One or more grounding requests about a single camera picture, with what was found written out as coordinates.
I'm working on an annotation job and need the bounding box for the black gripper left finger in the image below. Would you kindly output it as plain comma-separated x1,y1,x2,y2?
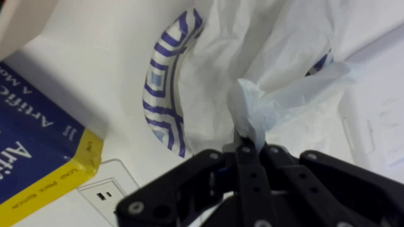
115,149,234,227

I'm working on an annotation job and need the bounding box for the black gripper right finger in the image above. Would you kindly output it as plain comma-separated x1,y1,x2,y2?
260,145,404,227

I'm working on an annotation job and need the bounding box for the white paper napkin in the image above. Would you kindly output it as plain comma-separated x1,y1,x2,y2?
176,0,404,175

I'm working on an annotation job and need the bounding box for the table power outlet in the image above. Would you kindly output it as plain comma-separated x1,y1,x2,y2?
78,159,139,227

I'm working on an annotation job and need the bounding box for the blue yellow book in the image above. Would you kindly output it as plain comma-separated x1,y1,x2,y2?
0,63,103,227

